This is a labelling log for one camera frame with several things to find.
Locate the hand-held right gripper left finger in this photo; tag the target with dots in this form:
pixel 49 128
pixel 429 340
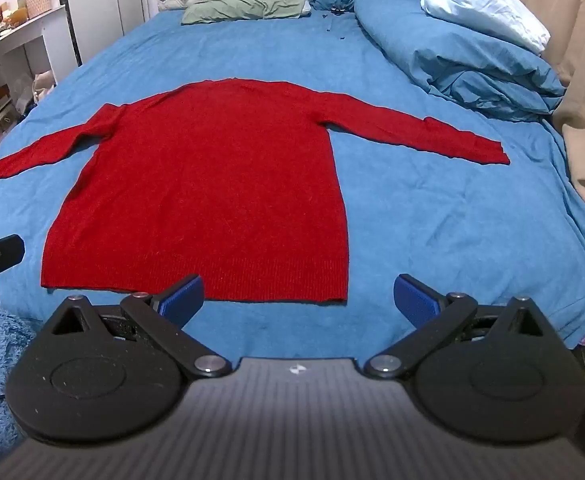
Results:
pixel 185 299

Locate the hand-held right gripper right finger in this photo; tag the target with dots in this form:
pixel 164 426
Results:
pixel 412 299

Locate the red knit sweater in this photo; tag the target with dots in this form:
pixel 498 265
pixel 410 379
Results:
pixel 207 180

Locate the blue bed sheet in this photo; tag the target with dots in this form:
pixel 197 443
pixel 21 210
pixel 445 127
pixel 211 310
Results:
pixel 422 210

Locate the white bag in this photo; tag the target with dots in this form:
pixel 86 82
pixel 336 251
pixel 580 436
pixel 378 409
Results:
pixel 42 87

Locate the white shelf unit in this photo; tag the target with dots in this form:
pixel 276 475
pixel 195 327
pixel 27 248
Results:
pixel 17 45

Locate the blue duvet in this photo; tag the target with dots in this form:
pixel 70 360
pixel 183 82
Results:
pixel 447 55

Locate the wicker basket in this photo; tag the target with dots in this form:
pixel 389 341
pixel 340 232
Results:
pixel 38 2

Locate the black pole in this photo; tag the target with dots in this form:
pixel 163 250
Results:
pixel 67 5

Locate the white wardrobe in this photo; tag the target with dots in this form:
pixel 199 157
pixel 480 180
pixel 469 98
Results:
pixel 107 0

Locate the green pillow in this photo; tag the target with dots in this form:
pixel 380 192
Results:
pixel 242 5

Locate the light blue white pillow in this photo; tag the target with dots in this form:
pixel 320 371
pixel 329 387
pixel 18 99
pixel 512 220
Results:
pixel 487 7

